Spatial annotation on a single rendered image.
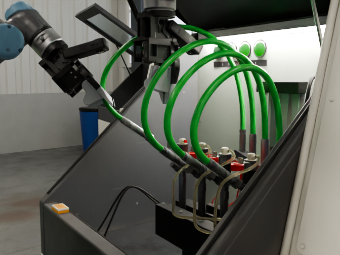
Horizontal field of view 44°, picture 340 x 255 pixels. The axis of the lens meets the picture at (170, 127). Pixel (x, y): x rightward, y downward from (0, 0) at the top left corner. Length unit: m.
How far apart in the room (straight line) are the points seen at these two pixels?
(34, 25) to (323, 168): 0.77
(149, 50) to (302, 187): 0.43
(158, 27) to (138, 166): 0.52
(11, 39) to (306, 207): 0.69
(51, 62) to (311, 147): 0.67
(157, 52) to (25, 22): 0.37
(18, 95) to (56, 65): 6.59
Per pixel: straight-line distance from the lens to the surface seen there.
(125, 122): 1.09
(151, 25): 0.98
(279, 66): 1.19
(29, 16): 1.16
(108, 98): 1.07
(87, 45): 1.11
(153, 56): 0.96
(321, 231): 0.76
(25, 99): 7.75
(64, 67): 1.10
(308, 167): 0.79
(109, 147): 1.30
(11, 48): 1.00
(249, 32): 1.23
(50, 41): 1.12
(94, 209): 1.32
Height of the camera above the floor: 1.30
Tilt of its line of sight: 7 degrees down
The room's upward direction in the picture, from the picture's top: straight up
